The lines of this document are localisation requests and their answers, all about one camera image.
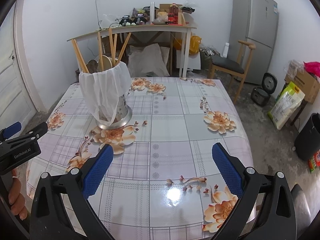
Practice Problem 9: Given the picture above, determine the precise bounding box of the steel utensil holder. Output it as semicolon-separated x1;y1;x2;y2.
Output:
95;94;132;130

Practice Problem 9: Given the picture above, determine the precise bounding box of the wooden chopstick one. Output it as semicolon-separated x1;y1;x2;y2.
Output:
71;39;89;73

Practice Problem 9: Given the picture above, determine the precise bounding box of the wooden chopstick two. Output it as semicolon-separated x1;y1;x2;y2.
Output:
98;32;104;72

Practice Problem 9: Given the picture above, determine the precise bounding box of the wooden chopstick four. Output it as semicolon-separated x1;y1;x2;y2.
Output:
112;34;118;67

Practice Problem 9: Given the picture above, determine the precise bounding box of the steel spoon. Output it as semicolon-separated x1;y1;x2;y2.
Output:
86;60;99;74

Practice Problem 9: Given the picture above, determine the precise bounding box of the white ceramic spoon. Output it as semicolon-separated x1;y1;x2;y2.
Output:
98;55;113;72

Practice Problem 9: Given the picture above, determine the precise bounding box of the wooden chopstick five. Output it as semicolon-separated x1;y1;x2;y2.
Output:
117;33;131;64

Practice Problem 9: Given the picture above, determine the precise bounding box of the person's left hand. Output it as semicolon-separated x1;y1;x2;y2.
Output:
8;169;28;220

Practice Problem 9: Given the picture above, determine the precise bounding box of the white door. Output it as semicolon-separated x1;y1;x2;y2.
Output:
0;5;36;134

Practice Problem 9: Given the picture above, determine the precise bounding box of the floral plastic tablecloth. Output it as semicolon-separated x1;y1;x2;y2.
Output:
26;77;253;239

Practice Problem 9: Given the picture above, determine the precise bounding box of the black trash bin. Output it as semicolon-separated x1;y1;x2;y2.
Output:
294;113;320;161

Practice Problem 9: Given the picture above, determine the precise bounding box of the red snack packet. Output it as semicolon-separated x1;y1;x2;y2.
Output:
308;150;320;173

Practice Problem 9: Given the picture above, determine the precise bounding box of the black rice cooker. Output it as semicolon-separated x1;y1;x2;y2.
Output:
251;73;277;107

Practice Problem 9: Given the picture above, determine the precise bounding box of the white mesh cloth cover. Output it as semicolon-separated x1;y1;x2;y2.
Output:
79;62;131;126

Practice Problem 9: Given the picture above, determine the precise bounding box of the yellow green rice bag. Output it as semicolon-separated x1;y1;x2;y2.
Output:
268;81;305;130

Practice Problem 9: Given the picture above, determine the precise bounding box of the wooden chair black seat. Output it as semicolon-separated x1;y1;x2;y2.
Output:
207;40;256;104

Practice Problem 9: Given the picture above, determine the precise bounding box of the cardboard box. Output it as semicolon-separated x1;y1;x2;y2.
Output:
285;71;319;104

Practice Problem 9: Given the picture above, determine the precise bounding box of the white sack under table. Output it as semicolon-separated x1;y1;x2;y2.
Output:
127;43;170;77

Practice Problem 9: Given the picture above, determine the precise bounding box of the pink plastic bag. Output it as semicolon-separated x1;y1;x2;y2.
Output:
304;61;320;77

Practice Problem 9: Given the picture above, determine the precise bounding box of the yellow plastic bag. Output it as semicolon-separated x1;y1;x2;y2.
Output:
173;35;202;55

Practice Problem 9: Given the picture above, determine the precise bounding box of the white side table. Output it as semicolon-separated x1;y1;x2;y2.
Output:
67;24;196;78

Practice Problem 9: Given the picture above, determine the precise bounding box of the silver refrigerator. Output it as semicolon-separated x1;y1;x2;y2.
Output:
227;0;279;85

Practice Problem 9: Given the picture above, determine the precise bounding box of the clutter on side table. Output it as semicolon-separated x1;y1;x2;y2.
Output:
97;2;196;30

